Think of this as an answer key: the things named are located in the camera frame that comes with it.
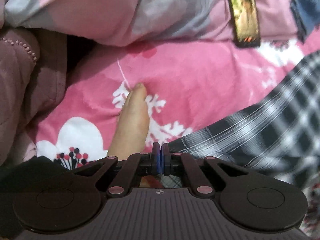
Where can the pink floral duvet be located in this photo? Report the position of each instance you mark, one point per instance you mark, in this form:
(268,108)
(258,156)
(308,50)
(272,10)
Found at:
(100,10)

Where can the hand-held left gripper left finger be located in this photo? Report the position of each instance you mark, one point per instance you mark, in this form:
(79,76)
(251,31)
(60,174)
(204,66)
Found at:
(157,160)

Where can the person's bare foot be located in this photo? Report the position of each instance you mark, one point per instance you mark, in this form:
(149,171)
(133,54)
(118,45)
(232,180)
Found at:
(132,120)

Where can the mauve quilted garment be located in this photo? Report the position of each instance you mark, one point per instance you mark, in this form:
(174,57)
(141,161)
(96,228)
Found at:
(20,80)

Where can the black smartphone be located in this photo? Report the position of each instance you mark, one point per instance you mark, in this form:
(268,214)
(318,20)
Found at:
(246,17)

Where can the blue jeans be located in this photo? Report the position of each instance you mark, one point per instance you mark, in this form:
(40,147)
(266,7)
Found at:
(306,7)

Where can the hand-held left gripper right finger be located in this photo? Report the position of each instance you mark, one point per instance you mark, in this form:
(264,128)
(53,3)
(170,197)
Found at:
(163,160)

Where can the black white plaid pants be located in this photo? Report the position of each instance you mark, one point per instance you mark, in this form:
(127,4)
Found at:
(262,130)

